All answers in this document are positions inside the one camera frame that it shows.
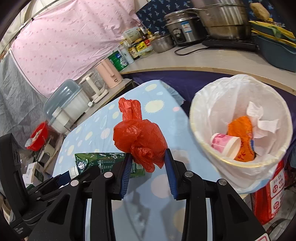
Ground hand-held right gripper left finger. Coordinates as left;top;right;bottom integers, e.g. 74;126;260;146
28;152;133;241

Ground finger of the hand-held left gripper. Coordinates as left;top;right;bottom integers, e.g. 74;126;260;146
50;173;74;188
76;166;102;181

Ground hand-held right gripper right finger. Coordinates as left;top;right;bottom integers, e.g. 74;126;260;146
164;148;266;241

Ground green snack packet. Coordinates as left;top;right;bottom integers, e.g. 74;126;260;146
69;152;146;179

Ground red plastic bag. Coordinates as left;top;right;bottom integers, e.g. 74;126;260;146
112;97;168;173

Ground pink paper cup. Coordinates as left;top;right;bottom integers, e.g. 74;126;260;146
210;133;242;159

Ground bin with white liner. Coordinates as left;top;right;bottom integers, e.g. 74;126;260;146
189;74;293;194

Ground small orange snack wrapper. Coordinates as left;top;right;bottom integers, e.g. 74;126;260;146
228;116;254;139

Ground white carton boxes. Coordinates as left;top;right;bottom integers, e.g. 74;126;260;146
22;160;47;188

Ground brown cardboard box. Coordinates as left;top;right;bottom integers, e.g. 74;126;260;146
35;134;64;172

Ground red bowl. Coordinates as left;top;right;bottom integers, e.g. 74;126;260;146
25;122;49;151

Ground light blue dotted blanket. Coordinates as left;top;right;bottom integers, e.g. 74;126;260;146
53;79;222;241

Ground plastic container with grey lid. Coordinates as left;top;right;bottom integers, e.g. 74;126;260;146
43;79;90;133

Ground grey cloth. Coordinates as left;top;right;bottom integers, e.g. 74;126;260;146
0;52;49;137

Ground white glass kettle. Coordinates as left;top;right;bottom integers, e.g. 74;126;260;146
79;72;109;103

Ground dark purple cloth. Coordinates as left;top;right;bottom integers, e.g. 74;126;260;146
120;71;287;109

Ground pink electric kettle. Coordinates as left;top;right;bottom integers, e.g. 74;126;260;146
95;59;123;89

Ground red printed sack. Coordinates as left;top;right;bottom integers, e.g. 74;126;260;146
251;160;286;225

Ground white crumpled tissue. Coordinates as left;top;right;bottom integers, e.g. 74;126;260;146
246;101;281;156

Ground green can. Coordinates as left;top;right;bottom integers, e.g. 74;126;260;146
109;51;128;71

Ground white bottle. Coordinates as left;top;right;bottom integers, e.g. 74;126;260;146
119;45;134;65

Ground dark sauce bottle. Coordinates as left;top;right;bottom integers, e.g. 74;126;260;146
128;44;140;59

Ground pink dotted curtain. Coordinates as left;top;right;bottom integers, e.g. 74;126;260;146
8;0;141;98

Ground yellow seasoning packets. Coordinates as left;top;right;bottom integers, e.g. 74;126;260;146
135;39;153;55

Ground small steel pot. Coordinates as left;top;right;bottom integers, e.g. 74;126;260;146
151;34;175;54

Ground black induction cooker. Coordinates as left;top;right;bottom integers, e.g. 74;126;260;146
202;37;259;52

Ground steel rice cooker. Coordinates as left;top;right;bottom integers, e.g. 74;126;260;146
164;10;207;45

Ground blue plastic basin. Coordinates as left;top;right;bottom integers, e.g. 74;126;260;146
253;35;296;72

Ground large steel pot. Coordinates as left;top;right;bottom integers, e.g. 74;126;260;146
191;0;252;40

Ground yellow-green trays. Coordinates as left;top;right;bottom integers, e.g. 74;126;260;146
248;20;296;41

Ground brown round lump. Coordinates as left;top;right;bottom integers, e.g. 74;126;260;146
250;2;271;21

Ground black power cable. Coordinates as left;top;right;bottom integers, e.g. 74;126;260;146
174;44;208;56

